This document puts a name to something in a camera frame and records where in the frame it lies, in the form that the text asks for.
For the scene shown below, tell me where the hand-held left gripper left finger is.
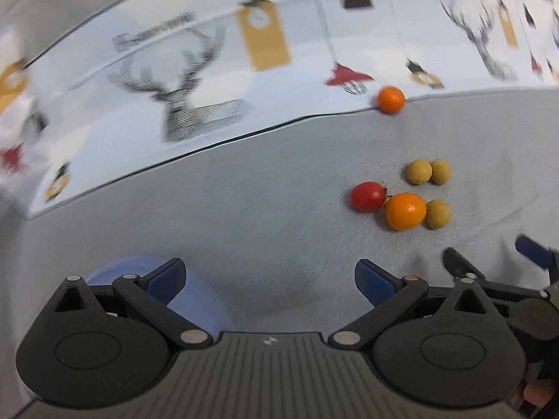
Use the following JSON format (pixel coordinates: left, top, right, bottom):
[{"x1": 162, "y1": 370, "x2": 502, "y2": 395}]
[{"x1": 41, "y1": 258, "x2": 215, "y2": 351}]

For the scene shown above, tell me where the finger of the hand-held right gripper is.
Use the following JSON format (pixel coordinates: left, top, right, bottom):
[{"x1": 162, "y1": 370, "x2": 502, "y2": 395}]
[
  {"x1": 515, "y1": 233, "x2": 559, "y2": 280},
  {"x1": 443, "y1": 247, "x2": 552, "y2": 306}
]

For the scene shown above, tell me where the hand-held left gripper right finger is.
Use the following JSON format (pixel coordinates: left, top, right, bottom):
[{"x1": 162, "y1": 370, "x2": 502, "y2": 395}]
[{"x1": 327, "y1": 259, "x2": 499, "y2": 351}]

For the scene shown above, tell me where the blue plate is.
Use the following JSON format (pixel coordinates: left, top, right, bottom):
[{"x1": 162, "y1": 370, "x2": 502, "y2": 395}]
[{"x1": 86, "y1": 257, "x2": 224, "y2": 335}]

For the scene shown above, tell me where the yellow-green longan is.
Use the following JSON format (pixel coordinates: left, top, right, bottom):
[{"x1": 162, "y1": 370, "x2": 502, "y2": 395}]
[
  {"x1": 430, "y1": 159, "x2": 452, "y2": 185},
  {"x1": 407, "y1": 159, "x2": 433, "y2": 185},
  {"x1": 426, "y1": 199, "x2": 451, "y2": 230}
]

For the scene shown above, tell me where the small orange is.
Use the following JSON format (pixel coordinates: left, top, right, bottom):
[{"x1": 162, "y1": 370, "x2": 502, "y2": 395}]
[
  {"x1": 376, "y1": 86, "x2": 406, "y2": 115},
  {"x1": 384, "y1": 192, "x2": 427, "y2": 231}
]

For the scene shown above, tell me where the red cherry tomato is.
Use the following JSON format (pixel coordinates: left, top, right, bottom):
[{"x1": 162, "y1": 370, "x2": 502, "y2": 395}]
[{"x1": 350, "y1": 182, "x2": 388, "y2": 212}]

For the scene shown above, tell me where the person's right hand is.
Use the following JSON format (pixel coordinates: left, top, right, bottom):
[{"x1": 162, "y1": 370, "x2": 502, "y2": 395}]
[{"x1": 509, "y1": 377, "x2": 559, "y2": 419}]

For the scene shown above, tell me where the grey bedsheet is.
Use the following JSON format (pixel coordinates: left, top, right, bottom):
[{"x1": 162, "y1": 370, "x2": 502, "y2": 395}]
[{"x1": 0, "y1": 94, "x2": 559, "y2": 419}]

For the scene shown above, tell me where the deer-printed white pillowcase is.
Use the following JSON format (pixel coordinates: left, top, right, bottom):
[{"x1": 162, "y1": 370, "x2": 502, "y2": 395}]
[{"x1": 0, "y1": 0, "x2": 559, "y2": 221}]

